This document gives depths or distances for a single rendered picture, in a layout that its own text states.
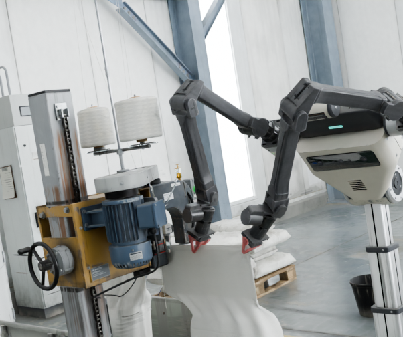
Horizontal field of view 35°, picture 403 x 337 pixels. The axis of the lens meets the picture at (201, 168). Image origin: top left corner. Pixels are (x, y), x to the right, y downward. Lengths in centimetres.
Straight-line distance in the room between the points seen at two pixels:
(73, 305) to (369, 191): 123
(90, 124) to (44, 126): 22
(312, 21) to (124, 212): 927
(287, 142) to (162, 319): 151
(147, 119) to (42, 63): 501
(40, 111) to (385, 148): 128
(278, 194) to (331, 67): 879
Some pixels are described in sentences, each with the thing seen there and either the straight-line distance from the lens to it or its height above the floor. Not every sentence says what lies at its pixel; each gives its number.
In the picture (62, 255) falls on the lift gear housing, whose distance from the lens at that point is 238.
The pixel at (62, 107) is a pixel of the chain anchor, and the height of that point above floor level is 169.
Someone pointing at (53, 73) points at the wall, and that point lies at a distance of 735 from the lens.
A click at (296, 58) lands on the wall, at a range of 1093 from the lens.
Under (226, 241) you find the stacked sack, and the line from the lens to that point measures 545.
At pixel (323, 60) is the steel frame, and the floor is 244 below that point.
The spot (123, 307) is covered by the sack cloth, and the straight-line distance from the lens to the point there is 287.
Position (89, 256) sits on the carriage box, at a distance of 240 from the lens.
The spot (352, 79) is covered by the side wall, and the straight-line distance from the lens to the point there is 1118.
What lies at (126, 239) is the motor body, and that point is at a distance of 228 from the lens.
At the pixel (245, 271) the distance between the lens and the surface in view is 241.
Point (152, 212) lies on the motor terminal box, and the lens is 224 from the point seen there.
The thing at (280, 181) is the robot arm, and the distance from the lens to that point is 218.
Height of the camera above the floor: 151
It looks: 3 degrees down
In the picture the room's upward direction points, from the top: 9 degrees counter-clockwise
